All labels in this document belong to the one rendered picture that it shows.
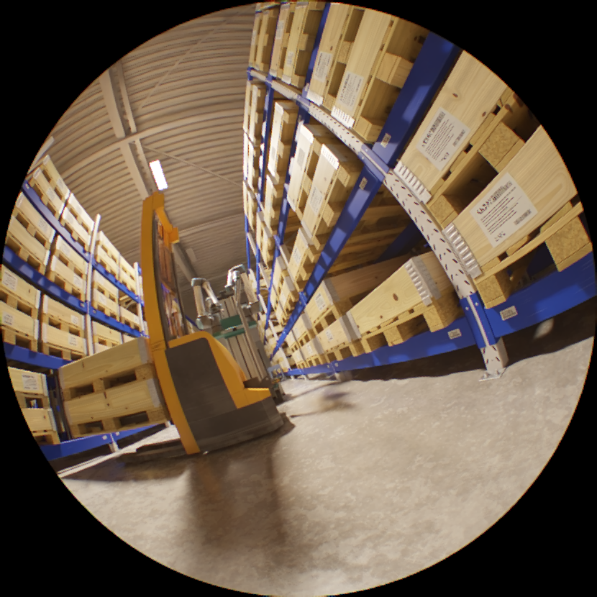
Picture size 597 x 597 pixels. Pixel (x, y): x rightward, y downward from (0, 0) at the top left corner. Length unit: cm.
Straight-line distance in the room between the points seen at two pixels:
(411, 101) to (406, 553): 133
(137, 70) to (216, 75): 236
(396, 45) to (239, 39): 668
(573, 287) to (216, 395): 188
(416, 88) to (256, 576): 154
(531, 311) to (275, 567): 100
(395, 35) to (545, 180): 79
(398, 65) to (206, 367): 198
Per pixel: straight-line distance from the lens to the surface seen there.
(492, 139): 80
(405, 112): 106
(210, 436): 163
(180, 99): 757
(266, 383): 189
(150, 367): 175
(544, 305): 86
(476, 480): 58
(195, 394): 160
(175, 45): 751
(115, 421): 203
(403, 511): 57
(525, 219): 76
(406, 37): 120
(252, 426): 156
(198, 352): 159
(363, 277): 193
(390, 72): 107
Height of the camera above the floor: 43
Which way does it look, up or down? 16 degrees up
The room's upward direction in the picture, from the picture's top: 24 degrees counter-clockwise
